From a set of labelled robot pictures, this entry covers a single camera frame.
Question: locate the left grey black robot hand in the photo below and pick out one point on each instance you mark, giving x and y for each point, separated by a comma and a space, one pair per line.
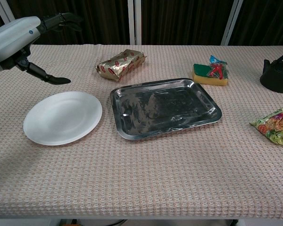
11, 37

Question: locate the white round plate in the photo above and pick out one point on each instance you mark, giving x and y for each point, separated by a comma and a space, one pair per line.
61, 117

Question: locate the rectangular stainless steel tray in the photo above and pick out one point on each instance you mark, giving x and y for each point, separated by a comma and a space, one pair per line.
165, 110

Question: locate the gold foil snack package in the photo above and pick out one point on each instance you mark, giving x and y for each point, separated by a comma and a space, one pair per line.
120, 64

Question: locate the dark curtain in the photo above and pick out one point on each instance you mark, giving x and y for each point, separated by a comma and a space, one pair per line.
179, 21

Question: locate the beige waffle tablecloth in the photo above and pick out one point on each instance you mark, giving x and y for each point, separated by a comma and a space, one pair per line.
141, 176

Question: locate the yellow green sponge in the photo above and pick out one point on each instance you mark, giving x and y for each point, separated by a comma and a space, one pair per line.
199, 78

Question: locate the red clip in plastic wrapper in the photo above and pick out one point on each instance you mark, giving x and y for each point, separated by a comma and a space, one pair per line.
215, 68

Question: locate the black kettle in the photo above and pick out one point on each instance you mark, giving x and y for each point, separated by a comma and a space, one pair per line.
276, 77

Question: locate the green snack bag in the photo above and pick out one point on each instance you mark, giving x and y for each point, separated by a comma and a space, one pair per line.
276, 128

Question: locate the white frame post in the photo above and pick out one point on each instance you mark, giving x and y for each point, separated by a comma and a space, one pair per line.
131, 21
231, 23
138, 21
5, 14

